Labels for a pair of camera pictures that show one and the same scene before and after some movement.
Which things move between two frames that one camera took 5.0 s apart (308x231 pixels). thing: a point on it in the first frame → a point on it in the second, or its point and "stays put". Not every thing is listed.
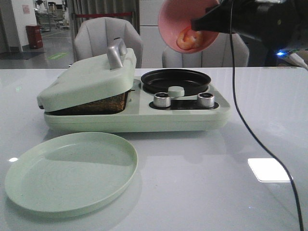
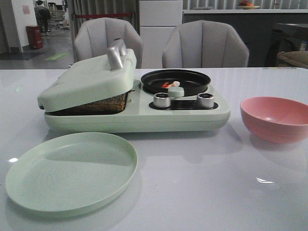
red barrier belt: x=103 y=14 stays put
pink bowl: x=175 y=16 → x=275 y=120
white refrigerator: x=153 y=47 stays put
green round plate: x=66 y=173 stays put
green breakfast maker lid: x=92 y=80 stays put
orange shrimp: x=189 y=39 → x=174 y=83
